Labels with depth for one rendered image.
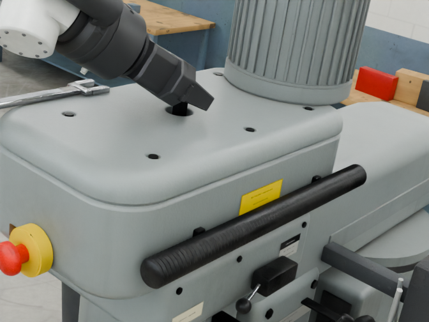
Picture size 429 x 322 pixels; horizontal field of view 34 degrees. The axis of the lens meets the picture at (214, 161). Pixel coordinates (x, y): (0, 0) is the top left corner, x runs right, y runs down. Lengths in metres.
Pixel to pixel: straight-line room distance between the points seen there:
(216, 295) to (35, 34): 0.42
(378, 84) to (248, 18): 3.84
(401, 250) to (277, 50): 0.56
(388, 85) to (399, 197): 3.42
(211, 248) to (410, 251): 0.69
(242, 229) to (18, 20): 0.35
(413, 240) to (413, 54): 3.95
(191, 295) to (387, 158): 0.56
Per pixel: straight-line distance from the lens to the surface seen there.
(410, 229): 1.51
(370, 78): 4.88
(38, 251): 0.82
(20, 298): 3.81
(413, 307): 1.06
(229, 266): 0.95
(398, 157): 1.36
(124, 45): 0.81
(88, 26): 0.79
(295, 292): 1.16
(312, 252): 1.18
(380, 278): 1.17
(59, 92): 0.93
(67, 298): 3.36
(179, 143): 0.83
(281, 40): 1.01
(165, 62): 0.84
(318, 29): 1.01
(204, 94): 0.90
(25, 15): 0.75
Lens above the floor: 2.20
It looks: 23 degrees down
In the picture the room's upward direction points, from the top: 9 degrees clockwise
